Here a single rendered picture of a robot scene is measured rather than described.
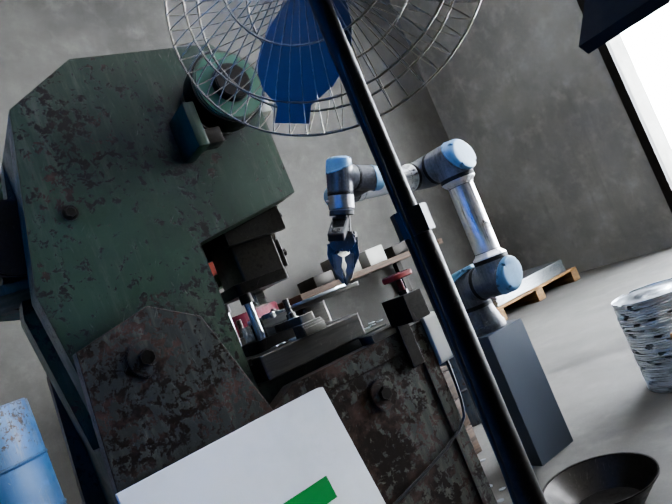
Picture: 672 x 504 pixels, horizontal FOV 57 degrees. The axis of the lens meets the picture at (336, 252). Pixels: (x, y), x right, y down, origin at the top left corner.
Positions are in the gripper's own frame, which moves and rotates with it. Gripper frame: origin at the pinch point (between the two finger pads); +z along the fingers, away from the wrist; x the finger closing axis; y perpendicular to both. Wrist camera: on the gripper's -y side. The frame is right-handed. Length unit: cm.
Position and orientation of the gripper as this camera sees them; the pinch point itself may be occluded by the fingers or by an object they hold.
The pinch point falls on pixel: (345, 280)
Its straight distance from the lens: 173.6
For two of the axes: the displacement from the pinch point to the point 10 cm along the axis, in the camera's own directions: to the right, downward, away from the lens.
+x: -9.8, 0.7, 1.6
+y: 1.6, -0.1, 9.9
